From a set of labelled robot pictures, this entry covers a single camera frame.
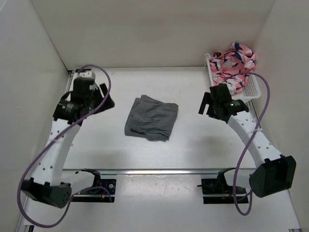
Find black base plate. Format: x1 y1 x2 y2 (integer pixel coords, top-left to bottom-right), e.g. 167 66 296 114
72 178 116 203
197 178 249 204

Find pink patterned shorts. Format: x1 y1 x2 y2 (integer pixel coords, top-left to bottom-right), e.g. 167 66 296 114
205 42 256 95

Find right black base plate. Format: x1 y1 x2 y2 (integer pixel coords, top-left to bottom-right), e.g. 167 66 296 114
197 178 249 204

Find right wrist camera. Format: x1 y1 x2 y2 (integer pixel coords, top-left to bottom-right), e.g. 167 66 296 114
210 84 232 104

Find grey shorts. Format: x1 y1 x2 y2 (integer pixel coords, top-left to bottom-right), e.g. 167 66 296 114
124 95 179 142

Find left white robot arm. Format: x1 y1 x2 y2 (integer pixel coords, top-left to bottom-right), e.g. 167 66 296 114
17 78 115 208

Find white plastic basket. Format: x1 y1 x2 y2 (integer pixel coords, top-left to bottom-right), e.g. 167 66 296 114
204 53 261 103

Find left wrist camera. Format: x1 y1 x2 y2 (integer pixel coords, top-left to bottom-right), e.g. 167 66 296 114
70 69 96 102

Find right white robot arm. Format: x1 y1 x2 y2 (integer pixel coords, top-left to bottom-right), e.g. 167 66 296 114
198 92 296 198

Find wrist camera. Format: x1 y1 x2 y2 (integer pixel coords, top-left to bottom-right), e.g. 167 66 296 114
70 69 96 102
210 84 232 104

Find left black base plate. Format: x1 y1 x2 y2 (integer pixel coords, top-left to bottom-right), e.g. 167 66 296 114
72 178 116 203

